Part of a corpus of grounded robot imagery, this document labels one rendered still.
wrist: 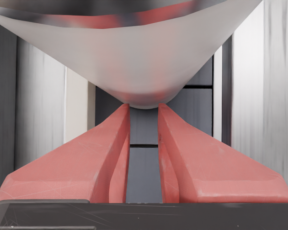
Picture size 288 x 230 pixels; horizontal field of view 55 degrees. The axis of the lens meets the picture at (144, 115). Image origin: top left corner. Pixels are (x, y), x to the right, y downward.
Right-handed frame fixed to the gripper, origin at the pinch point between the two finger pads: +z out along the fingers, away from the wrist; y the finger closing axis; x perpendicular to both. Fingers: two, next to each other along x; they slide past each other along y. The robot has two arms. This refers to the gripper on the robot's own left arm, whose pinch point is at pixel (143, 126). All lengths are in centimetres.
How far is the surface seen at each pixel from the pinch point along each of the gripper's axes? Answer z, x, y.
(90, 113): 2.6, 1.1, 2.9
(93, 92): 3.7, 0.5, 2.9
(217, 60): 6.9, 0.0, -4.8
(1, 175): 4.6, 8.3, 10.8
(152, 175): 2.4, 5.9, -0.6
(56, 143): 7.5, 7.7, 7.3
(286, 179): 5.4, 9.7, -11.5
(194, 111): 4.8, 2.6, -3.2
